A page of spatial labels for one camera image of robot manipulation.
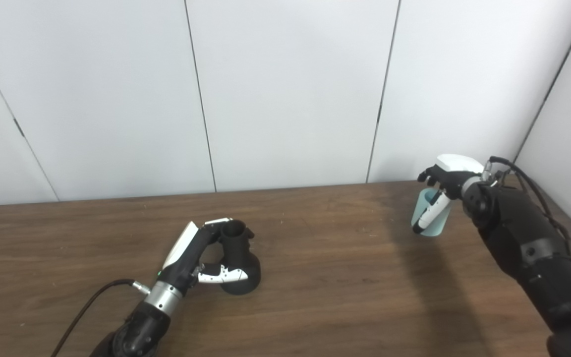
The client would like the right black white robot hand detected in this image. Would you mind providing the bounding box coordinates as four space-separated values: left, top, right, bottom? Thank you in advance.
413 154 485 235

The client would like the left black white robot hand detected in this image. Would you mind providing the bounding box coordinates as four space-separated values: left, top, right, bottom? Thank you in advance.
159 217 255 293

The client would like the black flared nozzle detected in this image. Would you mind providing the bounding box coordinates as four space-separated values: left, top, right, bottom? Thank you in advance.
219 220 262 296

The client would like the light-blue hose piece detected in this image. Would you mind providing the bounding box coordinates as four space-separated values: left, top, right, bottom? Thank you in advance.
411 187 452 238

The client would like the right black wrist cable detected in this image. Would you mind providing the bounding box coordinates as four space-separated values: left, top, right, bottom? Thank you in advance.
484 156 571 258

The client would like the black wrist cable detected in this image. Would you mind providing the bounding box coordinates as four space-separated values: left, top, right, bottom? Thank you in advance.
50 279 151 357
484 156 571 258

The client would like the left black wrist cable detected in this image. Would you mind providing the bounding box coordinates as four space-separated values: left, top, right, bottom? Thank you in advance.
50 279 151 357

